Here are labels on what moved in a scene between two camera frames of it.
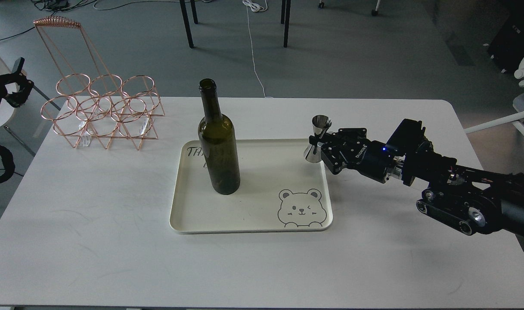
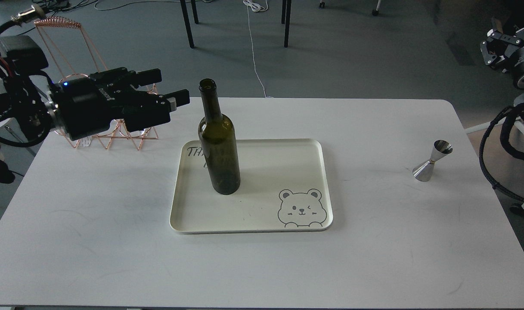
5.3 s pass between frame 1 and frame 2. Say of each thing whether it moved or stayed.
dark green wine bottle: stayed
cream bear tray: stayed
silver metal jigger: moved
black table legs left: stayed
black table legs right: stayed
